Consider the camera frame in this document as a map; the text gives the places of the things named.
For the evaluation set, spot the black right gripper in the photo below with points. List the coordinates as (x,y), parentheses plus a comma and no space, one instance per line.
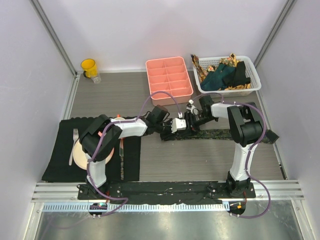
(189,117)

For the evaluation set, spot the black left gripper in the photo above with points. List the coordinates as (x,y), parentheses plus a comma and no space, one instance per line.
(169,136)

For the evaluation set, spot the dark patterned necktie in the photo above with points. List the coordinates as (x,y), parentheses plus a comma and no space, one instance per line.
(270,137)

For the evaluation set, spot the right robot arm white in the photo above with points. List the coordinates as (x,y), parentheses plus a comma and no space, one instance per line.
(247,128)

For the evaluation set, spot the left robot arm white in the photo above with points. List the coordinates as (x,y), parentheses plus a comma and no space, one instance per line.
(105,133)

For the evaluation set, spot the yellow floral tie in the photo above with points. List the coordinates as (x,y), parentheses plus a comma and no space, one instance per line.
(202,72)

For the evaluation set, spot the pink divided organizer tray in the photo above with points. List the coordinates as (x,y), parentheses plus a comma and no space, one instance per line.
(170,79)

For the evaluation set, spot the teal green tie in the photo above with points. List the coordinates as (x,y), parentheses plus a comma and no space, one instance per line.
(214,79)

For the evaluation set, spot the black scalloped placemat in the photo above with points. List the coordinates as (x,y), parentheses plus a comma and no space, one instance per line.
(59,170)

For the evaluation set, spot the black tie in basket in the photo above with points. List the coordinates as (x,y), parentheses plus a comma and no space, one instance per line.
(237,77)

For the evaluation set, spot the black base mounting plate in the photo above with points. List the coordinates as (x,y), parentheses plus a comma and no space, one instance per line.
(174,192)

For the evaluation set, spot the white plastic basket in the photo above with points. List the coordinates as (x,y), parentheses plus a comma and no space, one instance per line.
(250,72)

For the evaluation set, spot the clear small glass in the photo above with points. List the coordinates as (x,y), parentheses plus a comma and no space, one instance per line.
(96,79)

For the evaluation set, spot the pink and cream plate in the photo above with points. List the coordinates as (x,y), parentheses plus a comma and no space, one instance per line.
(79,156)

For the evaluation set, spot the silver fork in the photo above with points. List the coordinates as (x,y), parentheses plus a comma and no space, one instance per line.
(74,138)

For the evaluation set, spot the yellow plastic cup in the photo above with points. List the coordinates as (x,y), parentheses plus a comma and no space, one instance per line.
(90,69)

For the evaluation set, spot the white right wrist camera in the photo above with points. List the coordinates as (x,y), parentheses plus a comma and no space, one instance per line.
(192,108)

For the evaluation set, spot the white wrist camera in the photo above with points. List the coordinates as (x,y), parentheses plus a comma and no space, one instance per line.
(192,108)
(178,124)

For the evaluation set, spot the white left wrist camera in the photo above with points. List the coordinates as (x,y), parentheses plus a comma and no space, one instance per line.
(178,124)

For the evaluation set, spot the knife with patterned handle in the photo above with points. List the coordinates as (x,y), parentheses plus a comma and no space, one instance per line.
(121,154)

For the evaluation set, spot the aluminium frame rail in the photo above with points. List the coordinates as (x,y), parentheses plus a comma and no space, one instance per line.
(75,197)

